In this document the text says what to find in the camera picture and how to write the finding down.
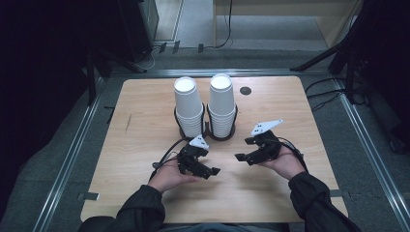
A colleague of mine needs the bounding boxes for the black metal stand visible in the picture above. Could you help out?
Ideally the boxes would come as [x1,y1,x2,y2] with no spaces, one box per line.
[84,44,148,107]

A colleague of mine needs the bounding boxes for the right hand-held gripper cable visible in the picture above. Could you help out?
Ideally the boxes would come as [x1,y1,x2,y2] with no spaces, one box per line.
[277,136,309,173]

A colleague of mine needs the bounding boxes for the black floor cables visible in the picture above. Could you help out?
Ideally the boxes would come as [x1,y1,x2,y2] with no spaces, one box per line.
[304,76,348,113]

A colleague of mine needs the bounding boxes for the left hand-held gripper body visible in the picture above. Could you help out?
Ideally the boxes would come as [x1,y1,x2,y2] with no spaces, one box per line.
[176,134,211,178]

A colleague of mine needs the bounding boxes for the grey tape piece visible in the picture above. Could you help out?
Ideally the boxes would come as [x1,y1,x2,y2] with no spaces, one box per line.
[328,188,351,198]
[76,191,101,201]

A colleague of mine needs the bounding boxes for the dark cabinet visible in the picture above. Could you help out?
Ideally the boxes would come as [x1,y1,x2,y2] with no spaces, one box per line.
[117,0,160,63]

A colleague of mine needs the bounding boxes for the stack of white paper cups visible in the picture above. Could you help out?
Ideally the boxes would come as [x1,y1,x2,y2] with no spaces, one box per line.
[208,72,238,139]
[173,75,206,139]

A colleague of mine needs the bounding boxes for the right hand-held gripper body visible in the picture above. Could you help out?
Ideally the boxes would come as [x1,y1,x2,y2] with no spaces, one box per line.
[250,119,285,162]

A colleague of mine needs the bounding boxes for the black tripod stand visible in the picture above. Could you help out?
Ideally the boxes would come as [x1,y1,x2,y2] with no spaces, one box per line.
[289,0,410,104]

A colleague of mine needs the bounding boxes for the light wooden furniture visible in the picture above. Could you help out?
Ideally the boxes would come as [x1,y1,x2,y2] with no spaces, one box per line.
[212,0,364,49]

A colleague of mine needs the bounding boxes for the hand-held gripper cable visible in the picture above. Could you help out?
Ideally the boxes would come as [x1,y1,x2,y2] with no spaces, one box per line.
[277,136,309,173]
[148,136,191,182]

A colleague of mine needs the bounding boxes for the metal floor rail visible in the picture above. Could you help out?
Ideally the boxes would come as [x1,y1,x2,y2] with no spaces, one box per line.
[32,76,104,232]
[333,76,410,232]

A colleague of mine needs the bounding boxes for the person's right hand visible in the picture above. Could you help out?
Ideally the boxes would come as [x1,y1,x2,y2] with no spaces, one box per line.
[257,145,308,181]

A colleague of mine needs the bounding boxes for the person's dark clothing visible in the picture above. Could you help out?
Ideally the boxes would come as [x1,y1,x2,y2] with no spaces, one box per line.
[161,221,291,232]

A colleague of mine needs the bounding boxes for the black hanging cable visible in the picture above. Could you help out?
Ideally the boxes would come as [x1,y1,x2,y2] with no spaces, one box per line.
[214,0,234,50]

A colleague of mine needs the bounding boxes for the person's left hand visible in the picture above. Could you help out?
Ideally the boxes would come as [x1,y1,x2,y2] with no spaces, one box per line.
[147,158,201,194]

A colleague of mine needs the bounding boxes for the left hand-held gripper cable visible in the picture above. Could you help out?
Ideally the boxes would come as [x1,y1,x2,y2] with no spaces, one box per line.
[148,136,191,182]

